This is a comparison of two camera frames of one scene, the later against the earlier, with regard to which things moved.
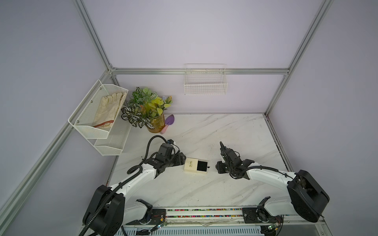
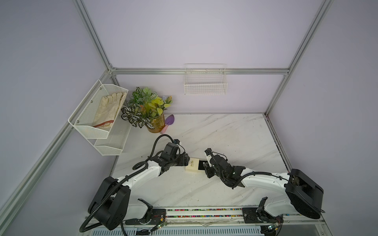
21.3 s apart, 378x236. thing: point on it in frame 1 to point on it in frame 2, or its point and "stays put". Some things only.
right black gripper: [219, 167] to [207, 168]
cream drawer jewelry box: [197, 165] stays put
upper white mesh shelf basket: [84, 117] stays put
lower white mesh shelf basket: [117, 137] stays put
